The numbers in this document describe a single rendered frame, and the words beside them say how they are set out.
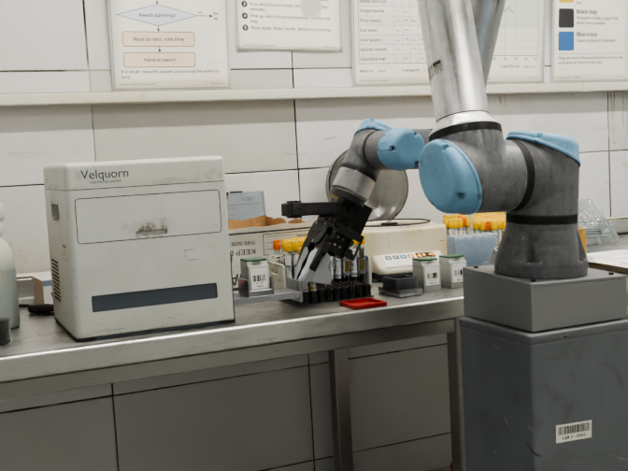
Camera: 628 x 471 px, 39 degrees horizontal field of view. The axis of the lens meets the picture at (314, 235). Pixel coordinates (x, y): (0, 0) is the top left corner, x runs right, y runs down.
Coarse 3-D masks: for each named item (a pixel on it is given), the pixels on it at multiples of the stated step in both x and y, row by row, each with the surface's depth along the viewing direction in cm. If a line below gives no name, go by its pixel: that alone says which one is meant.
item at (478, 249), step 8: (448, 240) 196; (456, 240) 193; (464, 240) 193; (472, 240) 194; (480, 240) 194; (488, 240) 195; (496, 240) 196; (448, 248) 197; (456, 248) 193; (464, 248) 194; (472, 248) 194; (480, 248) 195; (488, 248) 195; (464, 256) 194; (472, 256) 194; (480, 256) 195; (488, 256) 195; (472, 264) 194; (480, 264) 195; (488, 264) 195
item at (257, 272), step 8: (240, 264) 167; (248, 264) 164; (256, 264) 164; (264, 264) 164; (248, 272) 163; (256, 272) 164; (264, 272) 164; (256, 280) 164; (264, 280) 164; (256, 288) 164; (264, 288) 165
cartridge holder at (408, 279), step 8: (384, 280) 183; (392, 280) 180; (400, 280) 179; (408, 280) 180; (416, 280) 181; (384, 288) 183; (392, 288) 180; (400, 288) 179; (408, 288) 180; (416, 288) 180; (400, 296) 177
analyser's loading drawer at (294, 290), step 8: (240, 280) 166; (248, 280) 163; (272, 280) 165; (288, 280) 171; (296, 280) 167; (240, 288) 167; (248, 288) 163; (272, 288) 165; (288, 288) 171; (296, 288) 168; (240, 296) 164; (248, 296) 163; (256, 296) 163; (264, 296) 164; (272, 296) 164; (280, 296) 165; (288, 296) 166; (296, 296) 167; (240, 304) 162
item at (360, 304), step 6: (348, 300) 173; (354, 300) 174; (360, 300) 174; (366, 300) 175; (372, 300) 174; (378, 300) 171; (342, 306) 172; (348, 306) 169; (354, 306) 167; (360, 306) 167; (366, 306) 168; (372, 306) 168; (378, 306) 169; (384, 306) 169
